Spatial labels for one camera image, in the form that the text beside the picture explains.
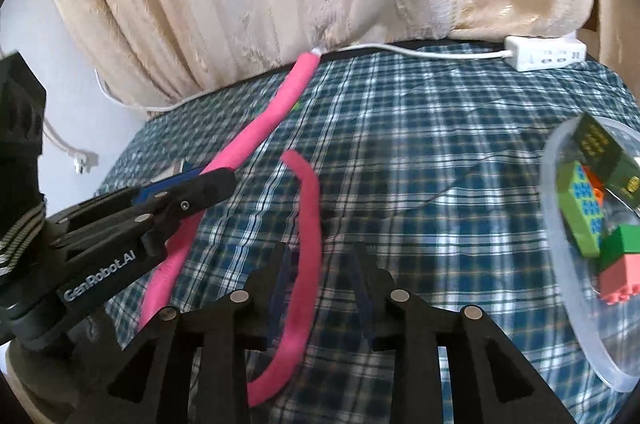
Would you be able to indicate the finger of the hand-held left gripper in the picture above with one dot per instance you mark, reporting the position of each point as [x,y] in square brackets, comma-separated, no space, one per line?
[165,189]
[200,194]

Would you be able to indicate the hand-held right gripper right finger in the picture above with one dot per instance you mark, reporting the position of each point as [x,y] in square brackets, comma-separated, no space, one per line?
[363,286]

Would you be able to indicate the dark green gold-printed box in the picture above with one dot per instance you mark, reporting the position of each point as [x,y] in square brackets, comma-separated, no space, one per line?
[597,141]

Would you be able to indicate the green building block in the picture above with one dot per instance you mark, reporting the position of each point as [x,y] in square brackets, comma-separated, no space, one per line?
[620,246]

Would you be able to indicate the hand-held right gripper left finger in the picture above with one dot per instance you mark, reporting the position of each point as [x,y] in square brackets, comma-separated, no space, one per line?
[277,289]

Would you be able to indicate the red building block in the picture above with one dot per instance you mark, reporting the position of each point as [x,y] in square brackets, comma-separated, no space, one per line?
[620,284]

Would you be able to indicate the orange building block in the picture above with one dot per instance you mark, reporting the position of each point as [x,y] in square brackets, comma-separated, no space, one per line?
[592,176]

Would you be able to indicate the long pink fuzzy stick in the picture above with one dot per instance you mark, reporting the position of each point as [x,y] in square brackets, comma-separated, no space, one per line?
[280,98]

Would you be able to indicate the clear plastic container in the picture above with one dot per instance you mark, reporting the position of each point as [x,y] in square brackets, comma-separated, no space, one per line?
[575,329]

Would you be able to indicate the person's left hand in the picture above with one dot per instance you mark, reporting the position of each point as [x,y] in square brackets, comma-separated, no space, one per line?
[102,329]

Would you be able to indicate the green tile with blue dots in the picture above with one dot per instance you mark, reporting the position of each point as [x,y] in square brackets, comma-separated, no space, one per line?
[575,224]

